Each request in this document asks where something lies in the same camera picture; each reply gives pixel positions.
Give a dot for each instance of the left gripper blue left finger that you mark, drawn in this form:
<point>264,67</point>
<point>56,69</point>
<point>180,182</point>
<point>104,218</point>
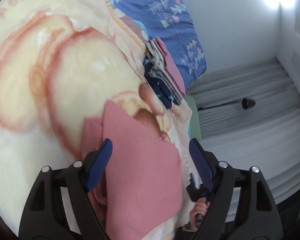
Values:
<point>96,162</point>

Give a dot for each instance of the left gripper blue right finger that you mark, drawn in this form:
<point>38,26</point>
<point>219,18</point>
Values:
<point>204,170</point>

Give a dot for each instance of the pink knit garment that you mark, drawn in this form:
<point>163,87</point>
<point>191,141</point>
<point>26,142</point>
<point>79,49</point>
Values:
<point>141,193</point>

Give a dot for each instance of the person's hand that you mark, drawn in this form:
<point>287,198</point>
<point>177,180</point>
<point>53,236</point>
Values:
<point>200,208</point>

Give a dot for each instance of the green pillow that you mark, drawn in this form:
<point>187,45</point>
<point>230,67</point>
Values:
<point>194,130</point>

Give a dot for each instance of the grey pleated curtain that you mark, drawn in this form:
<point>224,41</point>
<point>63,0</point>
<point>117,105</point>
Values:
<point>267,135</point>

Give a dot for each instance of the black stand with cone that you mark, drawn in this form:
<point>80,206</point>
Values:
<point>246,103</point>

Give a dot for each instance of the pink folded cloth on stack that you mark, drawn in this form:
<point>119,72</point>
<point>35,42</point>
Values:
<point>170,66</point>

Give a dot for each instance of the cream pig print blanket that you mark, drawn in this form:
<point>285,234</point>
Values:
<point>61,61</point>

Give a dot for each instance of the blue patterned bed sheet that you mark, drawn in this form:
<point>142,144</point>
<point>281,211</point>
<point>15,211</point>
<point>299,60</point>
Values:
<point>170,21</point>

